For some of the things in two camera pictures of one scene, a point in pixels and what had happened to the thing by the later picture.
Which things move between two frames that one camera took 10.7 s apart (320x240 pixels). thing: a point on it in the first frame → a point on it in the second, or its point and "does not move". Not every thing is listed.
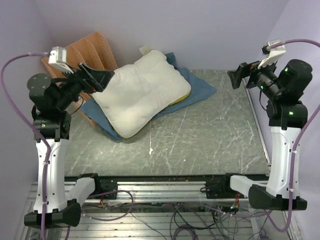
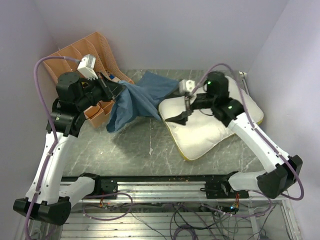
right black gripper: [245, 70] → [181, 118]
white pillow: [135, 94] → [203, 131]
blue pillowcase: [200, 87] → [140, 97]
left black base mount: [103, 184] does not move
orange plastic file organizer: [94, 50] does not move
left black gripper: [92, 80] → [110, 89]
